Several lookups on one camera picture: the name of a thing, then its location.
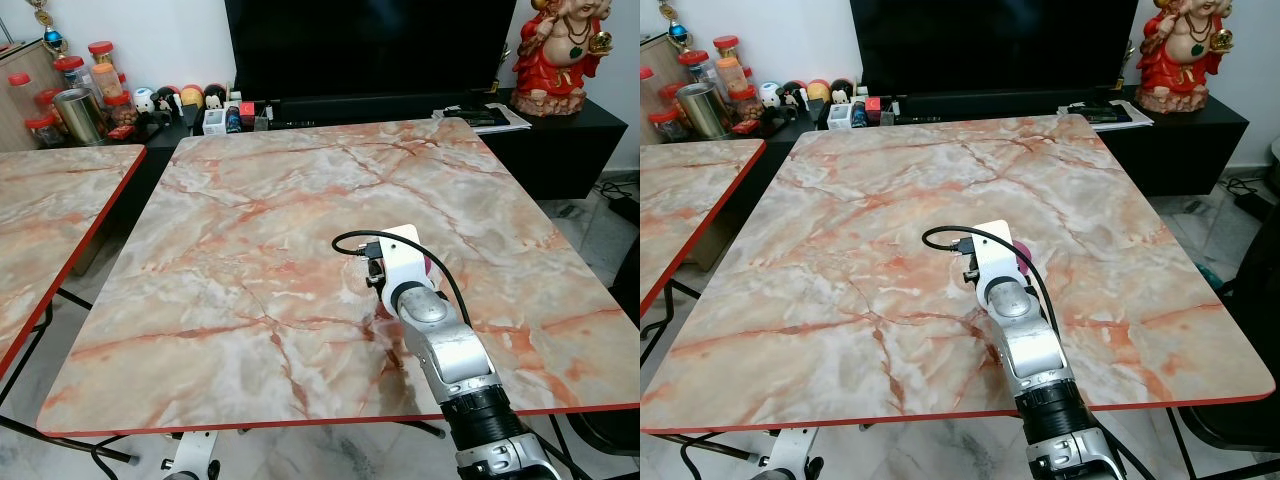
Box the red laughing figurine statue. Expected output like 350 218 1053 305
1135 0 1233 113
512 0 608 118

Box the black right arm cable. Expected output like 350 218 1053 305
332 231 473 331
921 226 1061 331

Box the marble-pattern folding table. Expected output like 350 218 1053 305
37 117 641 438
0 145 147 466
640 113 1278 436
640 138 768 346

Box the red-lidded orange snack jar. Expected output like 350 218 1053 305
712 36 743 91
88 41 119 96

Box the steel canister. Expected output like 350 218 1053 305
677 83 731 139
53 88 106 144

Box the red-lidded dark snack jar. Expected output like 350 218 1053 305
728 86 763 126
104 92 138 131

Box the black flat television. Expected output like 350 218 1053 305
850 0 1141 98
224 0 511 99

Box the white paper stack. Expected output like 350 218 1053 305
432 103 533 132
1080 98 1161 129

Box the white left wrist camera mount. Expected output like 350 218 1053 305
768 428 823 480
165 432 219 480

